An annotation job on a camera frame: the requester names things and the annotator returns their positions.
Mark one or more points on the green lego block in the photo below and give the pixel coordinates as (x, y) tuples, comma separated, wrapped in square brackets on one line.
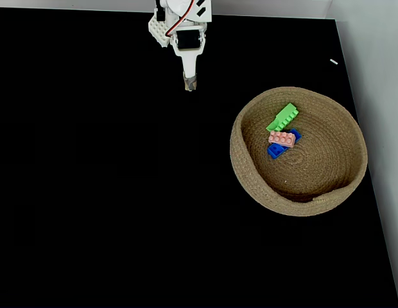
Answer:
[(282, 118)]

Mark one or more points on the pink lego block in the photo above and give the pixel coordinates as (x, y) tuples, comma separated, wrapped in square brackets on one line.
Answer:
[(282, 138)]

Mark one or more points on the blue lego block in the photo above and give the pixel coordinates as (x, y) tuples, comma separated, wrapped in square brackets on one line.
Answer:
[(276, 151)]

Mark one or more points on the small white scrap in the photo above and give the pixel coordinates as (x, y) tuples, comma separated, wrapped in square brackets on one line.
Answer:
[(333, 61)]

